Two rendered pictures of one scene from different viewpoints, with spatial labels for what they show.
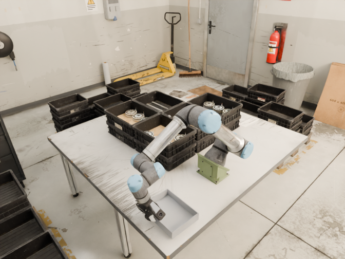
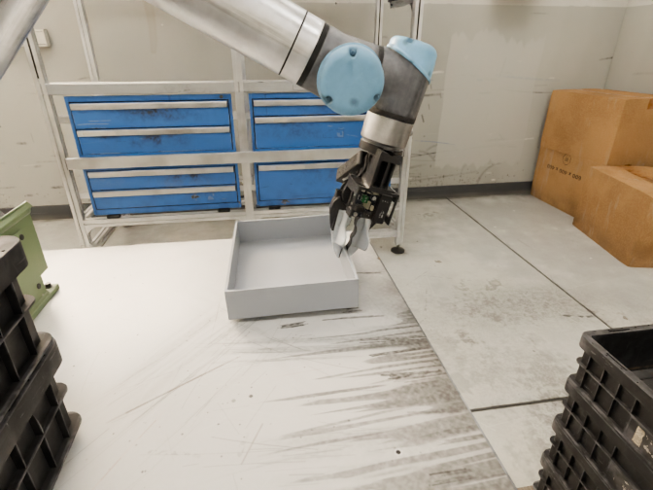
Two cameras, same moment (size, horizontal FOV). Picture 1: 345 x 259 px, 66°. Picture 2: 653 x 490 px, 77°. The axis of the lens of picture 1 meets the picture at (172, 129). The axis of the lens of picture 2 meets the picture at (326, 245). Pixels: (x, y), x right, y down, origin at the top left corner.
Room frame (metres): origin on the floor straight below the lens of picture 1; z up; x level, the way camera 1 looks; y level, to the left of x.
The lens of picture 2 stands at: (1.60, 0.45, 1.08)
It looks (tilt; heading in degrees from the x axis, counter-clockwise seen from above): 26 degrees down; 213
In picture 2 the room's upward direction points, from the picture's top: straight up
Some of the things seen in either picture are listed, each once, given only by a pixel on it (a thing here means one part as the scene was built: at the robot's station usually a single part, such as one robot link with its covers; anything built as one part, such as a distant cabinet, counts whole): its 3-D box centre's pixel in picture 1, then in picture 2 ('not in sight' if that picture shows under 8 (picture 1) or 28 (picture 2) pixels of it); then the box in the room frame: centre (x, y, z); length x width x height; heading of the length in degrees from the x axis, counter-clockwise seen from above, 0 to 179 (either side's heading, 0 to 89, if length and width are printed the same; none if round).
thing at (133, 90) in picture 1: (125, 98); not in sight; (3.54, 0.68, 0.37); 0.40 x 0.30 x 0.45; 132
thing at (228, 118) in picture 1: (213, 109); not in sight; (2.12, -0.37, 0.87); 0.40 x 0.30 x 0.11; 43
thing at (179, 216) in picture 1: (169, 211); (289, 258); (1.08, 0.03, 0.74); 0.27 x 0.20 x 0.05; 41
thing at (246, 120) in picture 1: (238, 117); not in sight; (2.26, -0.64, 0.70); 0.33 x 0.23 x 0.01; 42
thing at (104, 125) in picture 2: not in sight; (159, 157); (0.38, -1.29, 0.60); 0.72 x 0.03 x 0.56; 132
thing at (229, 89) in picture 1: (237, 101); not in sight; (3.45, -0.95, 0.31); 0.40 x 0.30 x 0.34; 42
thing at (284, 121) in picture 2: not in sight; (325, 151); (-0.16, -0.70, 0.60); 0.72 x 0.03 x 0.56; 132
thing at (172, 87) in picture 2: not in sight; (239, 86); (0.09, -1.02, 0.91); 1.70 x 0.10 x 0.05; 132
